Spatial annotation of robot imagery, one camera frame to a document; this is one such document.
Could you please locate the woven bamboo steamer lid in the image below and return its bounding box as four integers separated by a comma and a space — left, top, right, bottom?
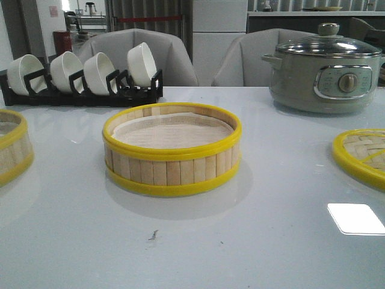
332, 128, 384, 191

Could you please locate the bamboo steamer tray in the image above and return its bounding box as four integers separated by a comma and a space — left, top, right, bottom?
1, 109, 34, 187
102, 102, 242, 197

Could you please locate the black dish rack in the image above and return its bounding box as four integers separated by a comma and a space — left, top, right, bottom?
1, 69, 163, 108

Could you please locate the left grey chair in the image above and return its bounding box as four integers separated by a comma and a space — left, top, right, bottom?
78, 28, 199, 86

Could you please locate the grey chair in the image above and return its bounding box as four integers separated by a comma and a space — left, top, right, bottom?
78, 28, 199, 86
212, 28, 312, 87

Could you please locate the right grey chair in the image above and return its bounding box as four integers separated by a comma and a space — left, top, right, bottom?
212, 28, 312, 87

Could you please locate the white bowl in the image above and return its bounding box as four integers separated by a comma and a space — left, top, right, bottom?
127, 42, 157, 87
84, 52, 116, 96
7, 54, 43, 96
50, 51, 83, 94

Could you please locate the white refrigerator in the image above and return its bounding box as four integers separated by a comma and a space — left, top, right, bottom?
192, 1, 248, 86

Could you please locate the red barrier belt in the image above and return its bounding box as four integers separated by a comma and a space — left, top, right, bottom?
113, 14, 183, 23

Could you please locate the grey electric cooking pot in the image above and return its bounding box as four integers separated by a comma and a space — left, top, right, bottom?
262, 23, 384, 114

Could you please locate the red trash bin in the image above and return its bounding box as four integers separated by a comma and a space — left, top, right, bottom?
53, 31, 72, 56

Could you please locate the yellow plate on counter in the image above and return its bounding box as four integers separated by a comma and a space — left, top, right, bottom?
313, 6, 342, 12

